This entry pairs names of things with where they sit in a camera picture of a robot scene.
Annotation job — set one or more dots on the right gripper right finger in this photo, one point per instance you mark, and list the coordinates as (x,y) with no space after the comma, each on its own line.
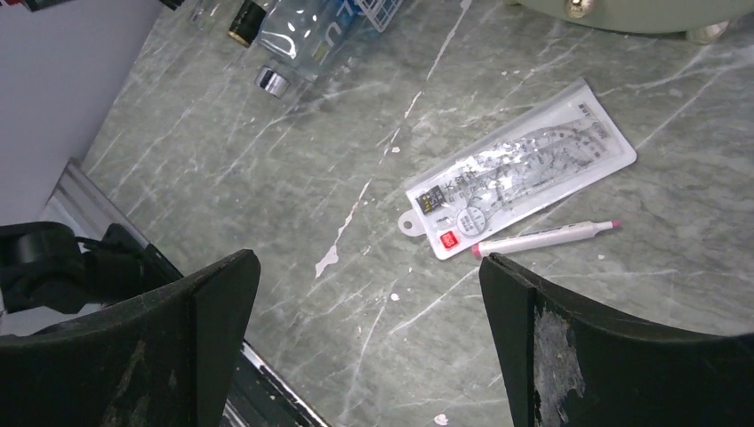
(568,360)

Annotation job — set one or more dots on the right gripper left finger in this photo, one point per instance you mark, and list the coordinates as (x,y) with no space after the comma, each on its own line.
(163,358)

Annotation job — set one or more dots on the blue clear square bottle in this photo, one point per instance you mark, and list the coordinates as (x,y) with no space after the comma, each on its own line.
(300,37)

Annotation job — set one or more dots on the dark green wine bottle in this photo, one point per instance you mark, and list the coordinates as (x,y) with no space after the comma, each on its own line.
(247,22)

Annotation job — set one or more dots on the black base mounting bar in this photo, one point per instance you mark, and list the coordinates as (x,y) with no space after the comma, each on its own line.
(259,396)

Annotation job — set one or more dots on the white pink-tipped marker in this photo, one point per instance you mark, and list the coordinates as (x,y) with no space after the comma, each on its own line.
(543,238)

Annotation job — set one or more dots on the ruler set plastic package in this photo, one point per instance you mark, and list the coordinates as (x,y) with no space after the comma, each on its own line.
(557,148)

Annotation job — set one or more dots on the cream drawer cabinet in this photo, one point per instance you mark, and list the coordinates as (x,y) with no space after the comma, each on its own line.
(701,21)

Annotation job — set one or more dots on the aluminium rail frame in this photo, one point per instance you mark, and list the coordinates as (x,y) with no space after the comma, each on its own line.
(78,202)

